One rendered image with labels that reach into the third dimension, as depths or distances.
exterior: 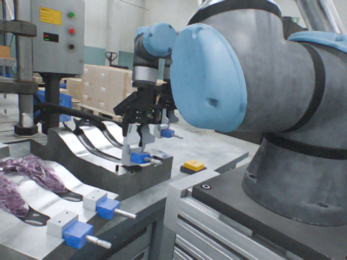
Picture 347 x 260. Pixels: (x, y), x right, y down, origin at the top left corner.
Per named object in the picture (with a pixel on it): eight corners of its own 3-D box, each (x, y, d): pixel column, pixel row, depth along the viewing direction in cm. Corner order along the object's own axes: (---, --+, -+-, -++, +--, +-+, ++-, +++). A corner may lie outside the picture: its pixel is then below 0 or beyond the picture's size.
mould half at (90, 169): (170, 178, 97) (175, 143, 93) (116, 203, 76) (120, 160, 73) (87, 141, 124) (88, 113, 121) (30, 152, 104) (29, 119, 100)
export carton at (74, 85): (98, 100, 599) (99, 82, 589) (80, 100, 565) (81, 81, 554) (82, 95, 636) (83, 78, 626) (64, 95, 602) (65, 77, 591)
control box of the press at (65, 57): (80, 232, 183) (89, 0, 145) (34, 256, 158) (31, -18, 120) (62, 218, 195) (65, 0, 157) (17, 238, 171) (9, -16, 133)
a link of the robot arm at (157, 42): (193, 25, 64) (176, 36, 74) (148, 16, 60) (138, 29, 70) (190, 58, 65) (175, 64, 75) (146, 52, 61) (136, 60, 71)
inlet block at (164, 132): (185, 143, 106) (187, 130, 105) (177, 145, 102) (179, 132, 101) (160, 134, 113) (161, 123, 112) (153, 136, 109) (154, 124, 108)
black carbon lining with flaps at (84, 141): (150, 159, 94) (152, 134, 91) (115, 171, 81) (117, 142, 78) (89, 134, 113) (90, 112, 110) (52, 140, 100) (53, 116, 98)
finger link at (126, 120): (122, 135, 74) (129, 106, 75) (118, 135, 75) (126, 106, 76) (133, 139, 77) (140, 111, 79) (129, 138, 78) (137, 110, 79)
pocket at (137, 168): (141, 177, 82) (142, 166, 81) (129, 182, 78) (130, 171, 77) (131, 172, 85) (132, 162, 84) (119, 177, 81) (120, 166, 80)
